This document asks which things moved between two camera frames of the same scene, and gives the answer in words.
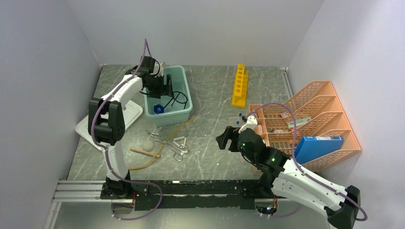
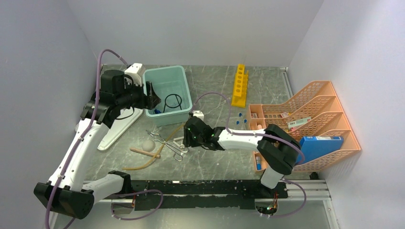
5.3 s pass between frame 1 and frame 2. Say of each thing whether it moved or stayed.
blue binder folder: stayed
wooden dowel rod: stayed
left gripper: moved
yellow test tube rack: stayed
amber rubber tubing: stayed
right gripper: moved
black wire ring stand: moved
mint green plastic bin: stayed
